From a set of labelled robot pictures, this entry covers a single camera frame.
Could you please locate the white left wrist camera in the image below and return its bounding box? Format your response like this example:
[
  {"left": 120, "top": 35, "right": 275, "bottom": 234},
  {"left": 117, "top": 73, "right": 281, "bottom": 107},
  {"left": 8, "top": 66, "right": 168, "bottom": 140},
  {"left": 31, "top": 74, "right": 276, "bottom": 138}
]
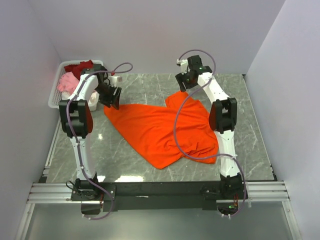
[{"left": 109, "top": 75, "right": 123, "bottom": 85}]

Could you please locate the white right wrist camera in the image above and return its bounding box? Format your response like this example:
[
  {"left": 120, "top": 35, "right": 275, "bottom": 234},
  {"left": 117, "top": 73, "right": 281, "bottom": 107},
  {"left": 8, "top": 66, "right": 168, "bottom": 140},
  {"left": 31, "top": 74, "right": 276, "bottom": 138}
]
[{"left": 176, "top": 59, "right": 190, "bottom": 75}]

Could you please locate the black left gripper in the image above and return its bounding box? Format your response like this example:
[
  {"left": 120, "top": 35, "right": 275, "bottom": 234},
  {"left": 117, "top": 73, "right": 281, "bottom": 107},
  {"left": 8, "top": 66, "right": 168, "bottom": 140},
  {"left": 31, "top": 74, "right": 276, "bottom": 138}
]
[{"left": 94, "top": 83, "right": 122, "bottom": 111}]

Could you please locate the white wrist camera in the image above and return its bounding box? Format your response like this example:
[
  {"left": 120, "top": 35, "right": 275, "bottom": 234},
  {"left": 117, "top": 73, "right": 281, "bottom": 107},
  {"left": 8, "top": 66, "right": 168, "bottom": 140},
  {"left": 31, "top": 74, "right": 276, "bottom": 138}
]
[
  {"left": 176, "top": 59, "right": 190, "bottom": 75},
  {"left": 109, "top": 75, "right": 123, "bottom": 85}
]

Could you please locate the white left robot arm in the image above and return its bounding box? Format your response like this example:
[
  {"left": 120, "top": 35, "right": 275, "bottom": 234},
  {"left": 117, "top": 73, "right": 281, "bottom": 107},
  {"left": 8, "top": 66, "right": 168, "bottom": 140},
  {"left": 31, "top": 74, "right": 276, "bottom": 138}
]
[{"left": 58, "top": 63, "right": 122, "bottom": 201}]

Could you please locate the orange t shirt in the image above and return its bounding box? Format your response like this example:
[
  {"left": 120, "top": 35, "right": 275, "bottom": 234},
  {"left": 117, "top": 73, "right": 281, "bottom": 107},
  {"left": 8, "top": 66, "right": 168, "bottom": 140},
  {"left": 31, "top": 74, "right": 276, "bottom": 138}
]
[{"left": 103, "top": 91, "right": 219, "bottom": 169}]

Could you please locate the white t shirt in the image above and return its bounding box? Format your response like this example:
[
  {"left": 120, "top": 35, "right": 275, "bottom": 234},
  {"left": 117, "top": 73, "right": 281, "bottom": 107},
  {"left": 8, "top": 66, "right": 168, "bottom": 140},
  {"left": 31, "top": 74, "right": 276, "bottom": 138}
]
[{"left": 61, "top": 91, "right": 99, "bottom": 112}]

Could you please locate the aluminium rail frame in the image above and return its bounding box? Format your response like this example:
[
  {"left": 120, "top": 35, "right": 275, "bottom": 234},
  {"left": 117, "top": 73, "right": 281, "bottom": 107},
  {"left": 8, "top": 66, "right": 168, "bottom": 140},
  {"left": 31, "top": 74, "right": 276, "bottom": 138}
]
[{"left": 18, "top": 109, "right": 302, "bottom": 240}]

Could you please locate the pink t shirt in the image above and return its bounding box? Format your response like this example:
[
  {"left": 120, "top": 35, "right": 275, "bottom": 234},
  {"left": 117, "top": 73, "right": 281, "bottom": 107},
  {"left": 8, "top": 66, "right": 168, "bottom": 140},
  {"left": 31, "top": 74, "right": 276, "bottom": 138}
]
[{"left": 57, "top": 72, "right": 79, "bottom": 95}]

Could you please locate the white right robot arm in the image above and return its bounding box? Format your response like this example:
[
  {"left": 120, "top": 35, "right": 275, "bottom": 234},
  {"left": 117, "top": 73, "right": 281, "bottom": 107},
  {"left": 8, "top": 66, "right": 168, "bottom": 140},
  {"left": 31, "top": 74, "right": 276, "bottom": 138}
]
[{"left": 175, "top": 55, "right": 247, "bottom": 200}]

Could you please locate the white plastic basket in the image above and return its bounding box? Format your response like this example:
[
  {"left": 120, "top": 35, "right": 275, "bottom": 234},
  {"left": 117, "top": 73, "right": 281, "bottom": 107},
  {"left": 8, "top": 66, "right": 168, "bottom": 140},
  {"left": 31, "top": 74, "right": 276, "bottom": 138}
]
[{"left": 48, "top": 59, "right": 104, "bottom": 111}]

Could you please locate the dark red t shirt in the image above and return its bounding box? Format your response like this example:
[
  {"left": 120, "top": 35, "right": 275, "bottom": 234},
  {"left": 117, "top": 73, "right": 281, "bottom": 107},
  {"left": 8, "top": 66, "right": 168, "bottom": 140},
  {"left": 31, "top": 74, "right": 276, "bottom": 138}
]
[{"left": 64, "top": 60, "right": 94, "bottom": 80}]

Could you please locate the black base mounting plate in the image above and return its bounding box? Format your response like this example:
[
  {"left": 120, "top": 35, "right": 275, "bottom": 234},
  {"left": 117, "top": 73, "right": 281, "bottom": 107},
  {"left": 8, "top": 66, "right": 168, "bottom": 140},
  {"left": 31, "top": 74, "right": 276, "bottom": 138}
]
[{"left": 66, "top": 179, "right": 248, "bottom": 217}]

